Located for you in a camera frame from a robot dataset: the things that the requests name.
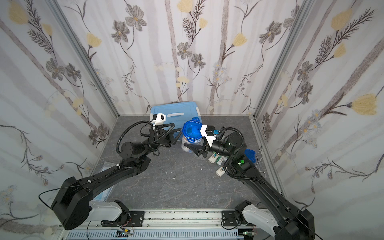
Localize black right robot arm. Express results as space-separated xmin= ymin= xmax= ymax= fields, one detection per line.
xmin=183 ymin=125 xmax=316 ymax=240

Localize white slotted cable duct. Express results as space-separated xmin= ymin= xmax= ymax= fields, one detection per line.
xmin=64 ymin=229 xmax=244 ymax=240

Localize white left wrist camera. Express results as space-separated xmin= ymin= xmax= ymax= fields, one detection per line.
xmin=151 ymin=113 xmax=167 ymax=126

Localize white shampoo bottle orange cap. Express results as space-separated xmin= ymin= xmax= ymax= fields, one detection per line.
xmin=216 ymin=167 xmax=226 ymax=177

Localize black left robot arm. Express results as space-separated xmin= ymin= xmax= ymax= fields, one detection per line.
xmin=49 ymin=121 xmax=182 ymax=230

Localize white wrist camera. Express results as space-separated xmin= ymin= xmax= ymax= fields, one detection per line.
xmin=151 ymin=113 xmax=167 ymax=126
xmin=200 ymin=125 xmax=220 ymax=147

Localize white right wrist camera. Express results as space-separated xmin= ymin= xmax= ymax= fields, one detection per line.
xmin=200 ymin=125 xmax=220 ymax=147

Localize blue lidded white storage box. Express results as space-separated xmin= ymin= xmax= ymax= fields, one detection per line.
xmin=150 ymin=102 xmax=202 ymax=130

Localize bagged blue face masks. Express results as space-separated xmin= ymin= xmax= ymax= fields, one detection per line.
xmin=93 ymin=162 xmax=116 ymax=202

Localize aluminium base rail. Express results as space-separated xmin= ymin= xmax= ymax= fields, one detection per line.
xmin=53 ymin=209 xmax=275 ymax=240

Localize blue jar lid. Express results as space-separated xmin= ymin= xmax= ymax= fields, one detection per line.
xmin=244 ymin=149 xmax=256 ymax=164

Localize blue lidded clear jar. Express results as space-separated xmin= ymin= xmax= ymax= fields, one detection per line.
xmin=182 ymin=117 xmax=203 ymax=153

